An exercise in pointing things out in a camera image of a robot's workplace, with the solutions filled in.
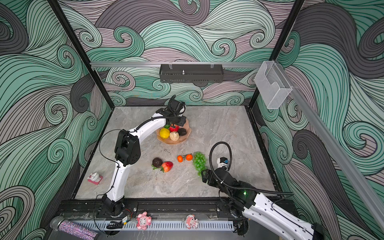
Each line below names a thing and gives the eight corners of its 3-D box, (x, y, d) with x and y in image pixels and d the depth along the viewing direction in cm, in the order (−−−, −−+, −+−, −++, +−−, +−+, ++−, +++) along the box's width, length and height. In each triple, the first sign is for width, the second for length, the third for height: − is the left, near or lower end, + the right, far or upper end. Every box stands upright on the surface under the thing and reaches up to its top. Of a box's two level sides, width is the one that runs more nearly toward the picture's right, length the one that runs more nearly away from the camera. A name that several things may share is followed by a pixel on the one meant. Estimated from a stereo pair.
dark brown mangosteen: (152, 169, 89) (151, 166, 85) (154, 160, 92) (153, 157, 89) (161, 169, 89) (160, 166, 85) (162, 160, 92) (161, 157, 89)
